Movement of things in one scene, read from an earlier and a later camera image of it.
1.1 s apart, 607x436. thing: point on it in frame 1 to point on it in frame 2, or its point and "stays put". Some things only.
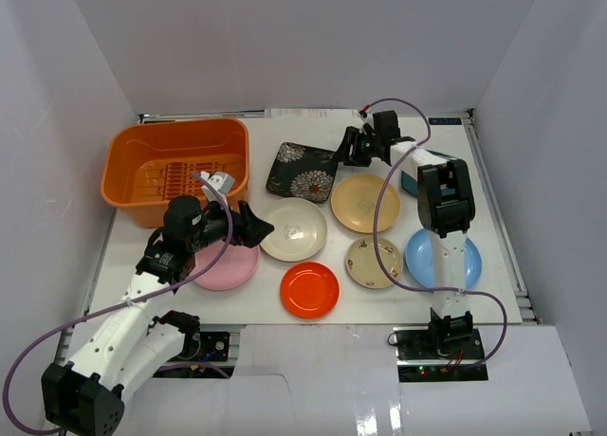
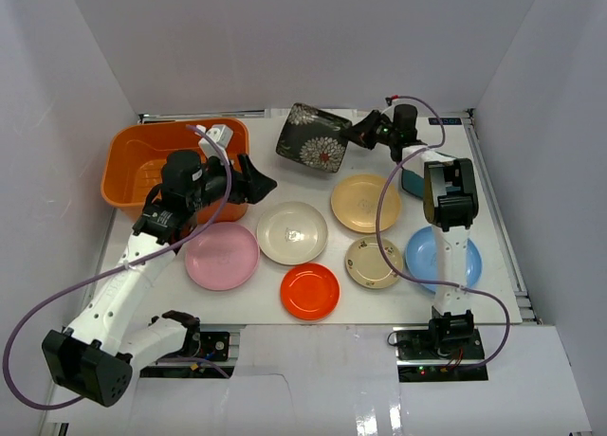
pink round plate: (234, 270) stays put
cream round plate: (300, 230) stays put
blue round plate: (419, 258) stays put
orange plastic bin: (145, 163) stays put
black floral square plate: (303, 172) to (313, 137)
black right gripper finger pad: (346, 150) to (364, 132)
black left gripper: (241, 223) to (242, 180)
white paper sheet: (311, 113) stays put
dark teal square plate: (409, 184) stays put
